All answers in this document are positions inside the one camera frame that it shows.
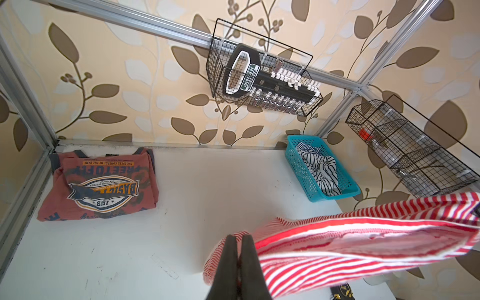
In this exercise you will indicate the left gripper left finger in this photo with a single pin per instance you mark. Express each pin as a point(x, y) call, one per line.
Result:
point(225, 284)

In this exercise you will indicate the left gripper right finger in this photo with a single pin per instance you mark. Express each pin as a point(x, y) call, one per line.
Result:
point(252, 284)

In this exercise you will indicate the red white striped garment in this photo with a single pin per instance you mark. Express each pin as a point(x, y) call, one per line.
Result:
point(325, 251)

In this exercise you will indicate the red tank top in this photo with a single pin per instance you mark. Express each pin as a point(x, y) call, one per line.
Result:
point(105, 187)

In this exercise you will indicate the black tape measure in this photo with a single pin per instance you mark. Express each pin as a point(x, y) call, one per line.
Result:
point(342, 292)

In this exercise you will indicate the teal plastic basket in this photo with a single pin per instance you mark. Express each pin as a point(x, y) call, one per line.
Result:
point(346, 183)

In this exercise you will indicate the black white striped garment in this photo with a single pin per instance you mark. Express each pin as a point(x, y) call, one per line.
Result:
point(322, 168)

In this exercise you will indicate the red capped plastic bottle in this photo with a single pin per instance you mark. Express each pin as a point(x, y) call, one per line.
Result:
point(380, 152)

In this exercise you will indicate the black socket set tool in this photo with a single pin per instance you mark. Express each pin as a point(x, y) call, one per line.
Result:
point(249, 70)

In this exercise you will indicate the back wire basket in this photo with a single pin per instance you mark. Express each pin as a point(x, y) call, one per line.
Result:
point(225, 37)

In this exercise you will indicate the wire basket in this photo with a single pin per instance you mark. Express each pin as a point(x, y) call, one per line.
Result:
point(425, 167)
point(225, 37)

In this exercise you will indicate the right wire basket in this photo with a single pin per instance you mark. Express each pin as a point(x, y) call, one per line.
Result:
point(425, 167)

